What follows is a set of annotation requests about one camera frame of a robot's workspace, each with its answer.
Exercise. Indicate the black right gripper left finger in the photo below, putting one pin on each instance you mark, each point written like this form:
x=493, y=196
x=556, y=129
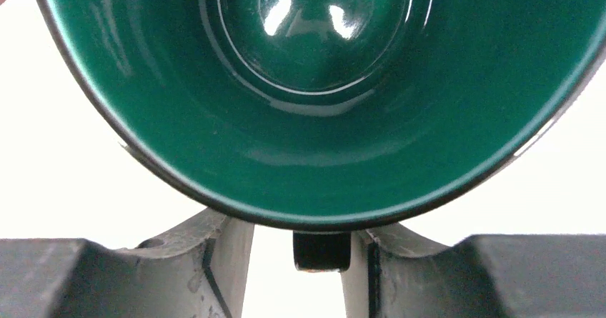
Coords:
x=195, y=269

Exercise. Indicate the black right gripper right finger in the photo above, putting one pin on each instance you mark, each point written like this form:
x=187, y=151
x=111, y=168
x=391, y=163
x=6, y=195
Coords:
x=395, y=272

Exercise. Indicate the dark green mug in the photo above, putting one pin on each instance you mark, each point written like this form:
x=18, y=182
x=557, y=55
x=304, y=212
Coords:
x=326, y=116

